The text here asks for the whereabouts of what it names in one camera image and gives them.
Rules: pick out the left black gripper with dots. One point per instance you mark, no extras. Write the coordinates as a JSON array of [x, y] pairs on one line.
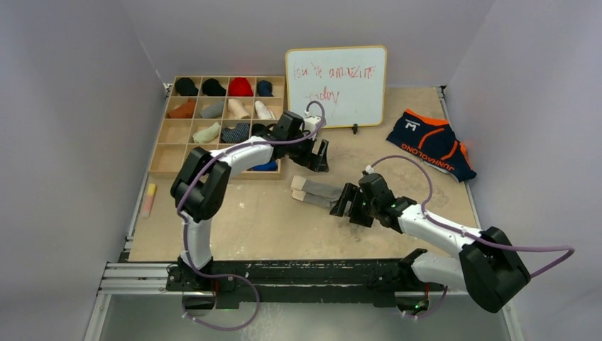
[[319, 165]]

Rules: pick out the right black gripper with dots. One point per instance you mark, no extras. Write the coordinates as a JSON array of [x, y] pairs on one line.
[[349, 195]]

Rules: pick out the grey underwear cream waistband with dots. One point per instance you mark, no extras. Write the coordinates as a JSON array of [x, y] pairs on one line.
[[319, 194]]

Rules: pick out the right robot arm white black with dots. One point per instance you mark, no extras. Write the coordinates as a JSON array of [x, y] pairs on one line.
[[481, 263]]

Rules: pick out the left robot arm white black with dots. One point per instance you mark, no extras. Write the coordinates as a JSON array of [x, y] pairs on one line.
[[201, 183]]

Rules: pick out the blue rolled garment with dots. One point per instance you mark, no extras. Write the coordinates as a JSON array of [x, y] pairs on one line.
[[266, 167]]

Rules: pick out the black rolled garment third row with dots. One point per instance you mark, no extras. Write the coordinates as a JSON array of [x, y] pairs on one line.
[[258, 129]]

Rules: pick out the white rolled garment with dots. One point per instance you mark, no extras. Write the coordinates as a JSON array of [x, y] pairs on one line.
[[263, 112]]

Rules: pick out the navy striped rolled garment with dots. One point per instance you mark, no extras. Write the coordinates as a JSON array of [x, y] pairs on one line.
[[235, 135]]

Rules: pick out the navy rolled garment top row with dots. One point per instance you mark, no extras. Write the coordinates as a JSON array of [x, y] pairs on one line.
[[264, 88]]

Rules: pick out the whiteboard with red writing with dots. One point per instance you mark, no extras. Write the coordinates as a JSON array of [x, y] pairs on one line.
[[349, 82]]

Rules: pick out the beige rolled garment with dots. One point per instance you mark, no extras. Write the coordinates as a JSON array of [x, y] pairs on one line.
[[237, 109]]

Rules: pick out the navy orange boxer briefs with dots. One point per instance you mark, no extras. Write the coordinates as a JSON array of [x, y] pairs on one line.
[[434, 142]]

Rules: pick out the red rolled garment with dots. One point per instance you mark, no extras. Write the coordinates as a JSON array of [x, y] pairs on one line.
[[240, 87]]

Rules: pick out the light green rolled garment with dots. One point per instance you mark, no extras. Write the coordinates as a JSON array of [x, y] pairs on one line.
[[207, 134]]

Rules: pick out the grey rolled garment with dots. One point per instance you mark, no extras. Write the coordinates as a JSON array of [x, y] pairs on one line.
[[213, 111]]

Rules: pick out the wooden compartment organizer tray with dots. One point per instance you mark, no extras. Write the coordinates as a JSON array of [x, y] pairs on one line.
[[174, 142]]

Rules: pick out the black rolled garment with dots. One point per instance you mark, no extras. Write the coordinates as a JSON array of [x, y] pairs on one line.
[[185, 86], [212, 87]]

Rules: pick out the rust orange rolled garment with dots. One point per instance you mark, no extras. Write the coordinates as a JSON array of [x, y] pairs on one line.
[[183, 110]]

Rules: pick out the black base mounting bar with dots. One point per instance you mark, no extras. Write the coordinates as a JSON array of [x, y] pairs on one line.
[[383, 283]]

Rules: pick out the black rolled garment far left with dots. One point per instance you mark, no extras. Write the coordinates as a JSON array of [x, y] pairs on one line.
[[185, 86]]

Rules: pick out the yellow pink marker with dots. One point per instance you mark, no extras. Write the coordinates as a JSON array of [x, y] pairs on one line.
[[148, 200]]

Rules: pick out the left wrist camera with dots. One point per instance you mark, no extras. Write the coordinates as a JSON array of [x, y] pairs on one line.
[[311, 126]]

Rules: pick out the aluminium frame rail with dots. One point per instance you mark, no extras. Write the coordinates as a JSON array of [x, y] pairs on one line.
[[124, 279]]

